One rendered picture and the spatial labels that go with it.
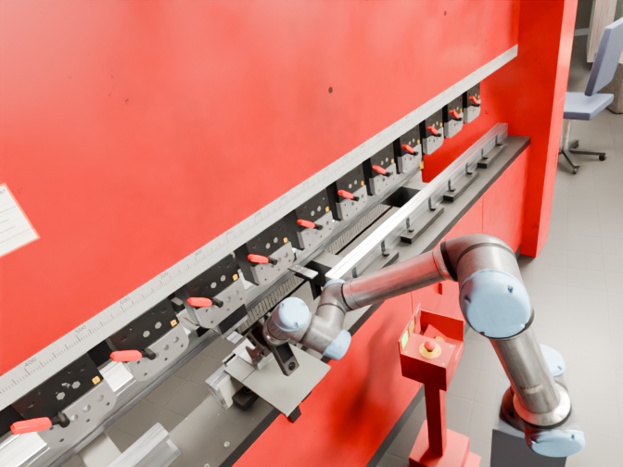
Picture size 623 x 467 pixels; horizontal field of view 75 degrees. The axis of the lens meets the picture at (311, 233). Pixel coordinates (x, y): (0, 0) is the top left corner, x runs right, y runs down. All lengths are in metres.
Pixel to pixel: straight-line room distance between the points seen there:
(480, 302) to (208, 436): 0.87
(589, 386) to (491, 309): 1.73
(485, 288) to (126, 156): 0.74
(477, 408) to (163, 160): 1.89
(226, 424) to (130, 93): 0.92
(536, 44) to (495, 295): 2.06
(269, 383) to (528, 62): 2.22
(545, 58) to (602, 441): 1.90
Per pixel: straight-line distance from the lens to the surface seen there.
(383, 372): 1.81
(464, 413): 2.30
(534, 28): 2.70
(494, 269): 0.82
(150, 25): 0.96
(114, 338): 1.02
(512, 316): 0.82
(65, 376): 1.02
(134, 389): 1.47
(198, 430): 1.36
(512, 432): 1.35
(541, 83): 2.75
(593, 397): 2.48
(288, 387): 1.18
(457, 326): 1.58
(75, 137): 0.89
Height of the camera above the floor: 1.90
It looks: 31 degrees down
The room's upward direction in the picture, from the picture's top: 13 degrees counter-clockwise
